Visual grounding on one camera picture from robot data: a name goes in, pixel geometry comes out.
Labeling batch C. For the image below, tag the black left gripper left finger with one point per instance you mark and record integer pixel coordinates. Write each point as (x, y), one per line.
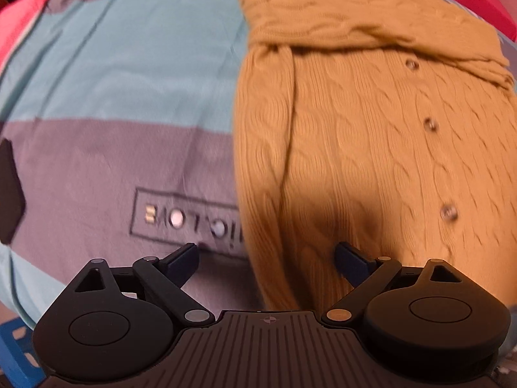
(163, 279)

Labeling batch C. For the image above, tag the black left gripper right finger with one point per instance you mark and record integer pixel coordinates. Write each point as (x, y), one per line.
(368, 277)

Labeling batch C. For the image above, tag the mustard cable knit cardigan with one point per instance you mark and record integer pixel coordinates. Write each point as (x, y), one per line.
(388, 124)

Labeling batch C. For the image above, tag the blue plastic crate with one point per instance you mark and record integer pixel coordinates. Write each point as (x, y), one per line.
(18, 360)

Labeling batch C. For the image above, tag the blue grey striped bedspread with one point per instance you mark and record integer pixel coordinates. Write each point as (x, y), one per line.
(121, 118)

